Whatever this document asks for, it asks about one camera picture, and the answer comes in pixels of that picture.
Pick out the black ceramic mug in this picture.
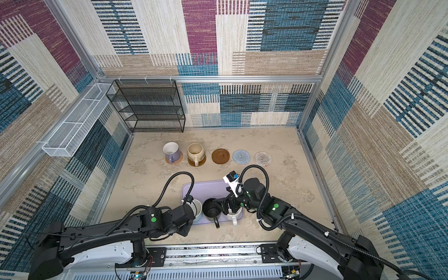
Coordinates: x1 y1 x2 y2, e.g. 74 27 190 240
203 198 222 229

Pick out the white ceramic mug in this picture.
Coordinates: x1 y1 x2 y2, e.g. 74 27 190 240
225 208 243 226

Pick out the light blue handled mug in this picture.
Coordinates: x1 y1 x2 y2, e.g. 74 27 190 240
189 199 203 224

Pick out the clear patterned glass coaster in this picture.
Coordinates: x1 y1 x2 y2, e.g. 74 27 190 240
254 152 273 167

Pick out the blue-grey woven round coaster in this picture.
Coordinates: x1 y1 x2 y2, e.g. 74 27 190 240
232 149 251 165

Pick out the brown wooden round coaster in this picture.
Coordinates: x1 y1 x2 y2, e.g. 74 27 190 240
212 148 230 165

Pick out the beige ceramic mug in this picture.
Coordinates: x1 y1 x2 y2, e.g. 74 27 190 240
187 143 207 167

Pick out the tan wicker round coaster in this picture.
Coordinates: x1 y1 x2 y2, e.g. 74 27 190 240
165 152 184 165

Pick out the lavender mug white inside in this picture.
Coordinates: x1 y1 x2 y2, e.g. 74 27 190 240
163 142 181 161

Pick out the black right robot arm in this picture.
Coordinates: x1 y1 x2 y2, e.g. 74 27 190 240
215 173 385 280

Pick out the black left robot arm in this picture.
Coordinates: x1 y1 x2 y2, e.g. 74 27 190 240
28 204 196 280

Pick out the lavender plastic tray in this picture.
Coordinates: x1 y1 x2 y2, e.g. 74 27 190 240
181 179 245 226

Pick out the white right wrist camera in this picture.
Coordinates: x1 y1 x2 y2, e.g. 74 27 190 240
223 171 242 197

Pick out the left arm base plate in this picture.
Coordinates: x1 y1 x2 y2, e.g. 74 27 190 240
115 247 167 268

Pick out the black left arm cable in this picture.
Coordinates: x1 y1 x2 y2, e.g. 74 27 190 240
104 171 196 236

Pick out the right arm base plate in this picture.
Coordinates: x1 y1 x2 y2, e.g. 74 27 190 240
259 243 293 263

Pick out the aluminium front rail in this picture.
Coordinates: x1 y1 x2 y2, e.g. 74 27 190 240
59 241 358 280

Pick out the black wire mesh shelf rack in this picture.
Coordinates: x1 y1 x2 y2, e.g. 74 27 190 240
106 79 186 133

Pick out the white wire mesh wall basket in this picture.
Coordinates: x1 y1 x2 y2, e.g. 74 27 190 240
42 83 110 158

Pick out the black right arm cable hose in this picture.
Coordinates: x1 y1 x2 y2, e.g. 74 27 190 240
293 213 435 280

